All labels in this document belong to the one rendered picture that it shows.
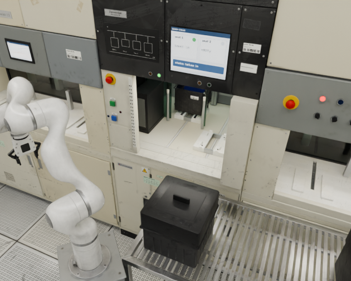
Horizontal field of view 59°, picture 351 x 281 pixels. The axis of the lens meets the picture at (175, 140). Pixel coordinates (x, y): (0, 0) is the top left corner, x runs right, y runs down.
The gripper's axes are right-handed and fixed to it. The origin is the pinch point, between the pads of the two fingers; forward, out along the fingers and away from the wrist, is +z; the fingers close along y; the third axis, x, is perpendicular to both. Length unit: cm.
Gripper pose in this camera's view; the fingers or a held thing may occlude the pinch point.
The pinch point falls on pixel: (28, 159)
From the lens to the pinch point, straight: 186.2
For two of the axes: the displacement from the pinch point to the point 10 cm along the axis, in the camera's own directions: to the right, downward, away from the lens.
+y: 7.5, -3.6, 5.6
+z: -0.2, 8.3, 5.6
